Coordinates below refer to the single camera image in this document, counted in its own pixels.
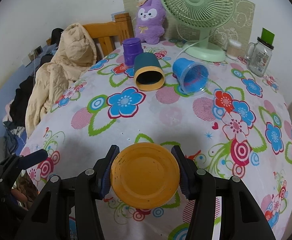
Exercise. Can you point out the purple plush toy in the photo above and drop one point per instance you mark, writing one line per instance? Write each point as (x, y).
(149, 21)

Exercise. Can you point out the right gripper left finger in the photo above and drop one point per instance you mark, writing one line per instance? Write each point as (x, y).
(91, 185)

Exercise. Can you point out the green desk fan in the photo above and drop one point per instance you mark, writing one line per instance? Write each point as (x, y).
(204, 16)

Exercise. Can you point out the cotton swab container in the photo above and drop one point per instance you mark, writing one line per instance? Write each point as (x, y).
(233, 49)

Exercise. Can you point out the beige padded jacket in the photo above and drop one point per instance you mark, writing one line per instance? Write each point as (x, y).
(51, 81)

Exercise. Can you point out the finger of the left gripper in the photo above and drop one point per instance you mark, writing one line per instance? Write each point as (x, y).
(32, 159)

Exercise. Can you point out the purple plastic cup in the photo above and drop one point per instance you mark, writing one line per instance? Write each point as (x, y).
(131, 48)

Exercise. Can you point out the teal yellow-rimmed cup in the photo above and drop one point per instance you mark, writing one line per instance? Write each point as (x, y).
(148, 73)

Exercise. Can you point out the floral tablecloth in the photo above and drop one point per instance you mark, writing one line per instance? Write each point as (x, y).
(239, 125)

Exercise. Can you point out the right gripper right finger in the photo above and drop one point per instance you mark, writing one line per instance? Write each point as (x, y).
(198, 185)

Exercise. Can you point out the pile of dark clothes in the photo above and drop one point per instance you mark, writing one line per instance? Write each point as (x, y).
(14, 123)

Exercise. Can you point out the orange plastic cup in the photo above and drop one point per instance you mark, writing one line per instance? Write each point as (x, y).
(145, 175)

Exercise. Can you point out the blue plastic cup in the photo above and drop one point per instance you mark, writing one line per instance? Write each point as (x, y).
(192, 76)

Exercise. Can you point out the beige cartoon mat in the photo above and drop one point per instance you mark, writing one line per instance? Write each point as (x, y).
(238, 28)

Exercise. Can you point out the glass mason jar mug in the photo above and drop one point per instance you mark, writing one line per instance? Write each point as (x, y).
(258, 54)

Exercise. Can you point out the wooden chair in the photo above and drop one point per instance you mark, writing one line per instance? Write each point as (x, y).
(109, 33)

